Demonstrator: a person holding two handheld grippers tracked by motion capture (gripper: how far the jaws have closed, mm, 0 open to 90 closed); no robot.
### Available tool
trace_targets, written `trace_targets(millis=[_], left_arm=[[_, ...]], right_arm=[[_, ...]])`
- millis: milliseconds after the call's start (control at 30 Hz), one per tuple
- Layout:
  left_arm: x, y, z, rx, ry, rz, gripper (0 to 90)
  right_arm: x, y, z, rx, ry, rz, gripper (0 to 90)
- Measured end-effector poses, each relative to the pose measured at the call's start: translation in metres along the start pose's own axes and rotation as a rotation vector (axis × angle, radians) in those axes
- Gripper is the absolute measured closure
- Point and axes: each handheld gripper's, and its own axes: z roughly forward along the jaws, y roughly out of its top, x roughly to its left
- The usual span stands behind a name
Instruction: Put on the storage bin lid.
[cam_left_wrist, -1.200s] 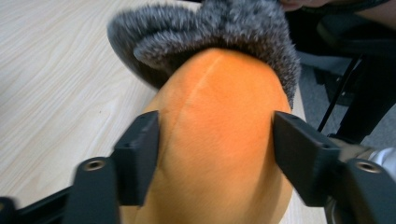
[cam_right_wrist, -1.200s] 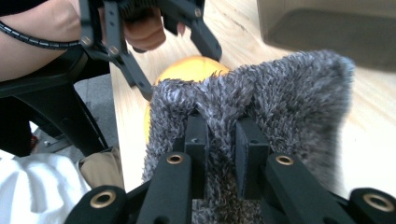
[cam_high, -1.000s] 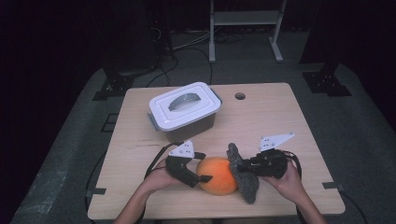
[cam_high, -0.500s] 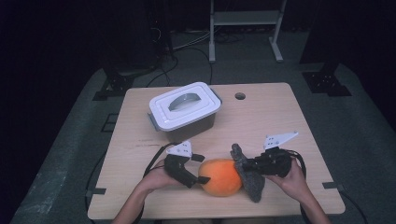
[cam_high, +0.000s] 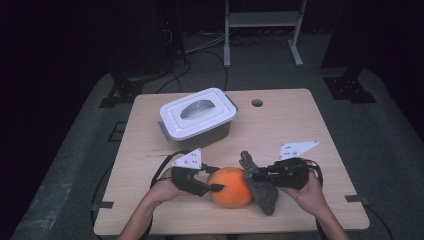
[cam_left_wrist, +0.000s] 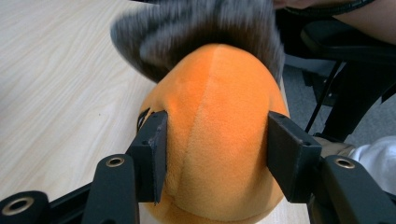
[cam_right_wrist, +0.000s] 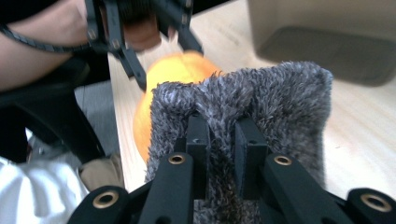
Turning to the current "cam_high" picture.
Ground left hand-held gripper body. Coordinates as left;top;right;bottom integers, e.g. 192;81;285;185
170;148;213;198

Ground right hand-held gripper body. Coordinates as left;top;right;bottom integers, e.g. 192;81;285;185
264;140;320;191

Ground grey cloth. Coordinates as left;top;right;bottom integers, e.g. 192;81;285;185
239;150;280;217

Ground translucent brown storage box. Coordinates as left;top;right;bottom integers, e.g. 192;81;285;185
157;94;240;155

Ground white lid with grey handle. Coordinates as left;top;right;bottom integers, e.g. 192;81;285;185
159;87;238;141

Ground person's left hand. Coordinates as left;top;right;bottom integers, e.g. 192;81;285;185
146;167;188;205

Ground person's right hand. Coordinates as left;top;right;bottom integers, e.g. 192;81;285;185
279;169;330;223

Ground black stand base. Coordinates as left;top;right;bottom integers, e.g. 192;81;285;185
323;64;378;104
98;59;168;109

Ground white metal stand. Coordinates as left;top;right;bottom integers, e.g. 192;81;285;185
223;0;308;69

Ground left hand-held gripper cable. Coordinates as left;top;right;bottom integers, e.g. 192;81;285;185
149;150;192;188

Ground hand-held gripper cable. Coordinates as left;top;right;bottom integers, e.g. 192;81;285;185
149;150;192;188
302;157;325;188

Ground right hand-held gripper cable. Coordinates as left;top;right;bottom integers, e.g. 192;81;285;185
302;157;325;188

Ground black floor frame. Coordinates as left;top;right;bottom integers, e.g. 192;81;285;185
108;121;128;143

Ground thin black cable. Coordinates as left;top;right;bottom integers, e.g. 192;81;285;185
363;203;396;240
90;162;115;240

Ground black floor cables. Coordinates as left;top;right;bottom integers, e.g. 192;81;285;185
156;31;264;94

